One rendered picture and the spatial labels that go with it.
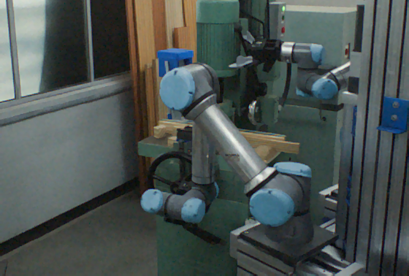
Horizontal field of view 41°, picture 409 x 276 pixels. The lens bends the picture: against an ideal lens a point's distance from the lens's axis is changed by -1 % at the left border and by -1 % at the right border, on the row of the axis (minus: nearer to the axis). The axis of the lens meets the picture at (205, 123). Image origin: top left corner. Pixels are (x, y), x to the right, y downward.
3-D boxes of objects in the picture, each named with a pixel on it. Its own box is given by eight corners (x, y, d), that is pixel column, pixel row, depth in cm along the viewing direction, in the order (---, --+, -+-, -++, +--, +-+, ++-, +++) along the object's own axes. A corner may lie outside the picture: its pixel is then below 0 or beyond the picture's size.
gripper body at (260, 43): (252, 33, 205) (283, 35, 200) (257, 48, 212) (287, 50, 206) (246, 49, 201) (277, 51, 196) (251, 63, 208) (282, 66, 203)
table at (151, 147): (125, 161, 229) (124, 147, 228) (162, 142, 256) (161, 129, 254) (259, 185, 203) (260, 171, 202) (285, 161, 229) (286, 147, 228)
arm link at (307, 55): (320, 69, 193) (321, 45, 191) (290, 66, 198) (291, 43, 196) (325, 66, 200) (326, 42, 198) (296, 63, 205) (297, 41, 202)
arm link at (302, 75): (303, 100, 194) (305, 70, 191) (292, 93, 205) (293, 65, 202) (323, 99, 196) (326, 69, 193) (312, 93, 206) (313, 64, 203)
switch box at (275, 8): (265, 39, 244) (266, 3, 240) (272, 36, 253) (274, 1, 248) (277, 39, 241) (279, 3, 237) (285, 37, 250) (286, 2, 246)
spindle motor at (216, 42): (188, 76, 225) (188, -1, 217) (207, 69, 240) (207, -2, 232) (227, 79, 218) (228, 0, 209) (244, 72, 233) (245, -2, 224)
